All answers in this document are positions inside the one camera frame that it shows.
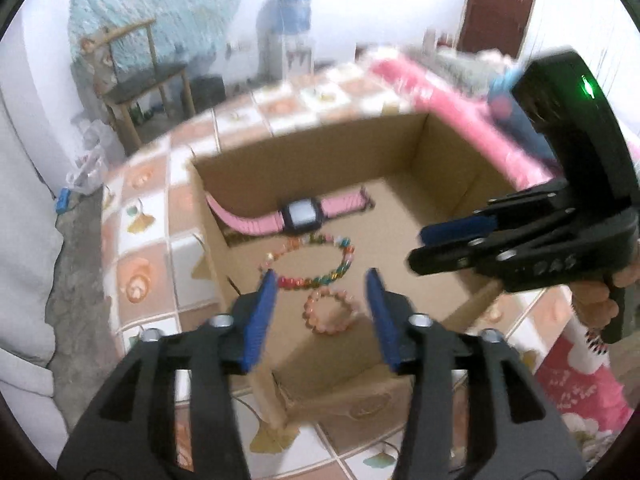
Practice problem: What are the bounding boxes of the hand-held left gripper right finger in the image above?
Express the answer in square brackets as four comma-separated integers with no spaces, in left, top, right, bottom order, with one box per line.
[365,267,586,480]

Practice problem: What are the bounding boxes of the clear plastic bags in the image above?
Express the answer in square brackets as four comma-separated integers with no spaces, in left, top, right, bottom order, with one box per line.
[65,117,126,196]

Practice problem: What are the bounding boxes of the pink floral blanket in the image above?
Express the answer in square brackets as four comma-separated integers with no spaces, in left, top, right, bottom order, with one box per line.
[372,55,640,480]

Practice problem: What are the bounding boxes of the white curtain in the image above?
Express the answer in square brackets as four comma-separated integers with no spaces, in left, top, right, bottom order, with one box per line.
[0,10,66,411]

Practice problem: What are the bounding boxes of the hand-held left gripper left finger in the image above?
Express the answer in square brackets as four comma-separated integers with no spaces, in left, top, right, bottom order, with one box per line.
[57,269,278,480]

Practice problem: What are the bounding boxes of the orange bead bracelet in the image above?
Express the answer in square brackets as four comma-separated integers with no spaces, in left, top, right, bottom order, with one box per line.
[301,287,362,335]

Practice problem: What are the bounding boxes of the pink strap smart watch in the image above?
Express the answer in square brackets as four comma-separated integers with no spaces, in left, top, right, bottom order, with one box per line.
[205,186,377,236]

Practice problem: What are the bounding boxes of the multicolour bead bracelet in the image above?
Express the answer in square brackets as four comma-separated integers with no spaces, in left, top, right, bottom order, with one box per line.
[259,232,356,291]

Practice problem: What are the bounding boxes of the brown cardboard box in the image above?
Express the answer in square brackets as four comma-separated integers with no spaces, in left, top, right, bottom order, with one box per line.
[187,112,556,456]

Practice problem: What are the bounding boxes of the wooden chair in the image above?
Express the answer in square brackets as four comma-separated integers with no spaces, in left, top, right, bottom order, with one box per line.
[80,19,197,153]

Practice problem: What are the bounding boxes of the water dispenser with blue bottle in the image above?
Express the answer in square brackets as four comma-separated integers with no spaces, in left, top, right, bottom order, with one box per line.
[255,0,316,78]

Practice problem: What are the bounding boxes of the grey green blanket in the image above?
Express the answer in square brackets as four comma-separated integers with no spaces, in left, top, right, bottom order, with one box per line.
[435,47,521,91]

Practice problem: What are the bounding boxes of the black bin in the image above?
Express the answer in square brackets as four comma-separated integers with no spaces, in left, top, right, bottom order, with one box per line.
[190,75,226,111]

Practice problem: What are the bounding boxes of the brown door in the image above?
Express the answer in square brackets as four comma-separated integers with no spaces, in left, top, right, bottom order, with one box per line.
[457,0,543,61]

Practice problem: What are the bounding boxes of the person's right hand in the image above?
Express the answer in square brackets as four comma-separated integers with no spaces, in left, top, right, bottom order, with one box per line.
[570,260,640,333]

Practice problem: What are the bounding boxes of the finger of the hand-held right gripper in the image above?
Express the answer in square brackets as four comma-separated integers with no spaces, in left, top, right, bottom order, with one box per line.
[419,180,571,251]
[407,210,571,276]

